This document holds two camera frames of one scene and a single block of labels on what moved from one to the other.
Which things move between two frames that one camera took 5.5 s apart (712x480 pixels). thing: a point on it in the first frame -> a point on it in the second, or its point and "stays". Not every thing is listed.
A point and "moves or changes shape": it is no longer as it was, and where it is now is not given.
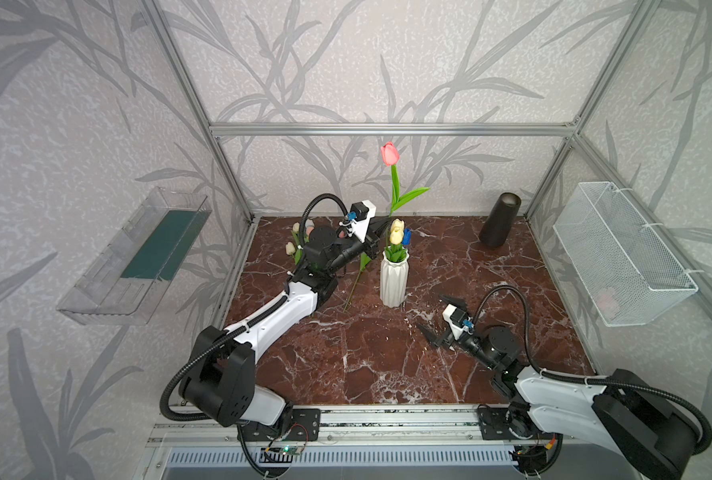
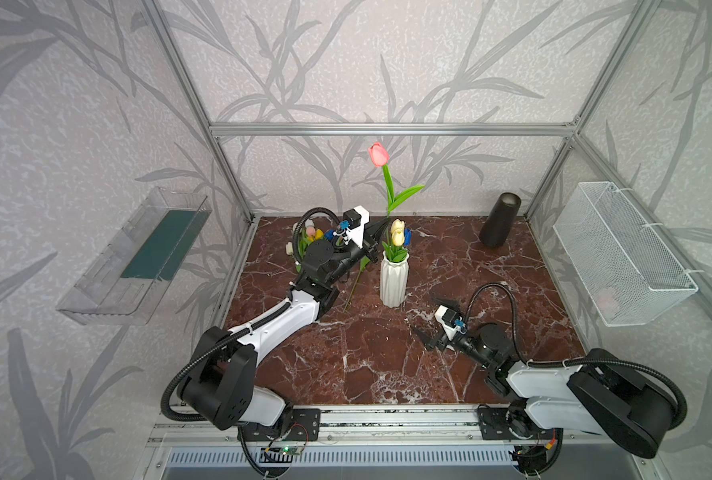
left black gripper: [370, 232] stays
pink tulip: [390, 154] moves or changes shape
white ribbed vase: [393, 280] stays
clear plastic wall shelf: [126, 285] stays
